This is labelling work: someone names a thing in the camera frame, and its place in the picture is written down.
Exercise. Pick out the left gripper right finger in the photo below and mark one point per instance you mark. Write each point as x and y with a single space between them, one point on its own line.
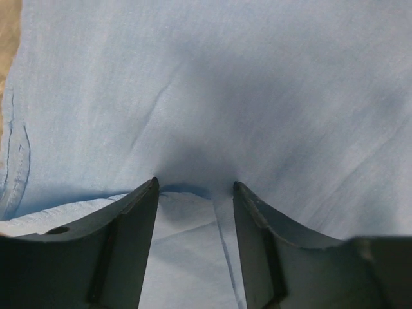
287 265

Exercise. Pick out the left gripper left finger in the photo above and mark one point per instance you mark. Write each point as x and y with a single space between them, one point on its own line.
98 261

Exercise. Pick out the light blue long sleeve shirt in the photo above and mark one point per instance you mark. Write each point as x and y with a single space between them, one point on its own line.
306 102

